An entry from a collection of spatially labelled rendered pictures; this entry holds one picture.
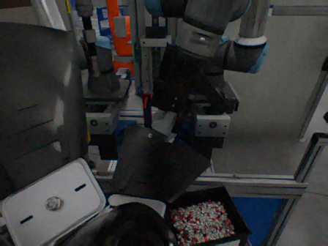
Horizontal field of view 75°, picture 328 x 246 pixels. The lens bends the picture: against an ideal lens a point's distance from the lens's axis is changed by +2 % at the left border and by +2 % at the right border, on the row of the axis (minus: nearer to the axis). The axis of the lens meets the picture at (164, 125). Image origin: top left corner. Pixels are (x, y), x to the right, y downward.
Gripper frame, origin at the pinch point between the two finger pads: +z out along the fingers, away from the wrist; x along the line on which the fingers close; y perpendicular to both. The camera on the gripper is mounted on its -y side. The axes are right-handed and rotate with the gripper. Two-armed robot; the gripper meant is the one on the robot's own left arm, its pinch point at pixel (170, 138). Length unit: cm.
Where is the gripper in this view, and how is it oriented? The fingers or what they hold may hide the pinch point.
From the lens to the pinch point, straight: 49.6
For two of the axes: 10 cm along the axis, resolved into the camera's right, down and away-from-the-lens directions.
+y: -9.5, -2.7, -1.3
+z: -3.0, 8.0, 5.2
